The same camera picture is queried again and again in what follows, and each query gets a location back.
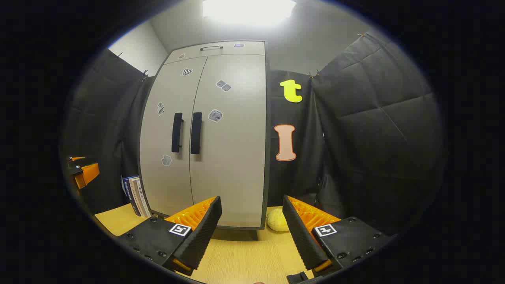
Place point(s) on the blue book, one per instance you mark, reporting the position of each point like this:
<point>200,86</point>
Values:
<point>127,189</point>

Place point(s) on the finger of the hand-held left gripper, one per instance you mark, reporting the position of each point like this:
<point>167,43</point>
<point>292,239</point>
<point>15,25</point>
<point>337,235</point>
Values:
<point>88,173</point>

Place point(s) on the yellow round soft object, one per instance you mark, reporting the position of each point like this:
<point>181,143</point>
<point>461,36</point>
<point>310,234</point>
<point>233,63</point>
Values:
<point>277,221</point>

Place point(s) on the black backdrop cloth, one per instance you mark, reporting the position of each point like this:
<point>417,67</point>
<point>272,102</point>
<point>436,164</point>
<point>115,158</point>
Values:
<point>375,138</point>

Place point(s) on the grey double-door shoe cabinet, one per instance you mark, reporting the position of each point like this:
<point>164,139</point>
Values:
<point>229,49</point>

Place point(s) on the white book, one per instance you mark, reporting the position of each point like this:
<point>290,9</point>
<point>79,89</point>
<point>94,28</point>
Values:
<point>144,205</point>

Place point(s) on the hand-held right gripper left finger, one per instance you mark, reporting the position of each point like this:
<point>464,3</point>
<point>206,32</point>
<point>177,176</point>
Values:
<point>203,232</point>

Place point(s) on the large ceiling light panel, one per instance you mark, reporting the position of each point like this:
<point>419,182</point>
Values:
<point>248,10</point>

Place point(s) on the beige book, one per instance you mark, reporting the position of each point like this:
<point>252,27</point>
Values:
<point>136,193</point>

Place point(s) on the grey shoe cabinet door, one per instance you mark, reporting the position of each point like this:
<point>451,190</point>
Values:
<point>236,165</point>
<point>158,138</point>

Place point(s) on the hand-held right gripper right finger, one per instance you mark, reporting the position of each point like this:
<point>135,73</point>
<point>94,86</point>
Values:
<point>302,236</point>

